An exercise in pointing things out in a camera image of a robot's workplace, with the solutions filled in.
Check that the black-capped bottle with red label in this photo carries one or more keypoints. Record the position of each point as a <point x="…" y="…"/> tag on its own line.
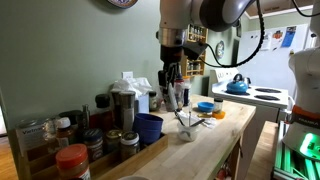
<point x="102" y="116"/>

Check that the blue plastic cup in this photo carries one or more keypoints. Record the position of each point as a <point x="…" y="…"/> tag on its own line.
<point x="148" y="135"/>
<point x="148" y="120"/>

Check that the dark-lidded spice jar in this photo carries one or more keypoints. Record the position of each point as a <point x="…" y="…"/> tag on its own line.
<point x="94" y="145"/>

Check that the wooden tray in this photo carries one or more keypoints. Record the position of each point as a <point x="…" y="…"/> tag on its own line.
<point x="143" y="156"/>

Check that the clear plastic cup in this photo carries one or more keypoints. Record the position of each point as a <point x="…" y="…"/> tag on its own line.
<point x="187" y="133"/>

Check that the orange fridge magnet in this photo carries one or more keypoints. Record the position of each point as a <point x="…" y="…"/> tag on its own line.
<point x="278" y="34"/>

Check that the orange plastic lid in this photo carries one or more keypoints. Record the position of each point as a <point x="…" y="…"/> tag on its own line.
<point x="218" y="115"/>

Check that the small blue bowl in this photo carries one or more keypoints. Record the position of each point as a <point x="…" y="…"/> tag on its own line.
<point x="205" y="107"/>

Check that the white paper napkin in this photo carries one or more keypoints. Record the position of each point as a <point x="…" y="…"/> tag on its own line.
<point x="208" y="123"/>

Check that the white-lidded spice jar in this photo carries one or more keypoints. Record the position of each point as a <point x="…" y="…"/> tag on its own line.
<point x="130" y="148"/>

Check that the white labelled box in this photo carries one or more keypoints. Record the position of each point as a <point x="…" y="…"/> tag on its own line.
<point x="31" y="135"/>

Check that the white-capped brown spice jar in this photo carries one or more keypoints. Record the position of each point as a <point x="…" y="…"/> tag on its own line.
<point x="63" y="131"/>

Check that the white wall outlet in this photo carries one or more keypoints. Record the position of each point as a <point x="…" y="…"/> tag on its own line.
<point x="127" y="75"/>

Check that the blue kettle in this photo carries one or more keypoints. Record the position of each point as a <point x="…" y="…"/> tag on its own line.
<point x="237" y="87"/>

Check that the small black-lidded glass jar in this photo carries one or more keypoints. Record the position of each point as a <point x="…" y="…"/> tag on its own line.
<point x="218" y="105"/>

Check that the small round wall plate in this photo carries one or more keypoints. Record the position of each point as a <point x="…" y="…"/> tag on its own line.
<point x="220" y="50"/>

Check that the metal robot mounting frame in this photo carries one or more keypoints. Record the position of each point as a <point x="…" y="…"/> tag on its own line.
<point x="283" y="166"/>

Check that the clear glass jar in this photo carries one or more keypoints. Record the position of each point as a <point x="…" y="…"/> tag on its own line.
<point x="50" y="128"/>

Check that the tall glass jar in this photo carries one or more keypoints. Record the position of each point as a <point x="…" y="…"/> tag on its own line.
<point x="180" y="93"/>

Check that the small dark jar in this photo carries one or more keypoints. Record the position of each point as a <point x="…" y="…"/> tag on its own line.
<point x="153" y="101"/>

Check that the blue paper sheet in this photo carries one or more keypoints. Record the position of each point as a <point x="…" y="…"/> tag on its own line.
<point x="288" y="37"/>

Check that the orange-lidded peanut butter jar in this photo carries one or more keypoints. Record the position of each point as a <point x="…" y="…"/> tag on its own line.
<point x="72" y="163"/>

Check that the decorative patterned wall plate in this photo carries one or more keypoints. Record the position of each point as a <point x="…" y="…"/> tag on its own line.
<point x="122" y="2"/>

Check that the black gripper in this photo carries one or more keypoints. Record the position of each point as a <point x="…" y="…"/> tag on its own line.
<point x="170" y="55"/>

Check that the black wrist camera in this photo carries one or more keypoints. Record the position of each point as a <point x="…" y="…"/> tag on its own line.
<point x="195" y="50"/>

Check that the white kitchen stove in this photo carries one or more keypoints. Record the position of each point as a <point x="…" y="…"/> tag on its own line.
<point x="283" y="101"/>

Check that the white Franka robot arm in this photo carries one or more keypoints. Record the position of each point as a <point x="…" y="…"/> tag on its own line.
<point x="173" y="13"/>

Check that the white paper sheet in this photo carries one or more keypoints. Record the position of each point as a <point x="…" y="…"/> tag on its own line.
<point x="265" y="42"/>

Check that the slim steel pepper mill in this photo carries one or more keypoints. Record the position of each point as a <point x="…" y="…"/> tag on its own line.
<point x="86" y="115"/>

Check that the wooden spice rack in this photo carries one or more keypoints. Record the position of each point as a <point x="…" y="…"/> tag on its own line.
<point x="205" y="33"/>
<point x="193" y="74"/>

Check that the gold-lidded spice jar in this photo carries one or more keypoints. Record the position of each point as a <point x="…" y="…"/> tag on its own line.
<point x="113" y="140"/>

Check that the thin metal utensil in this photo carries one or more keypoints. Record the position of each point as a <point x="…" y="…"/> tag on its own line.
<point x="189" y="116"/>

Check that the white refrigerator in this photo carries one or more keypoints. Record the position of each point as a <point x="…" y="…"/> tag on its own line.
<point x="260" y="66"/>

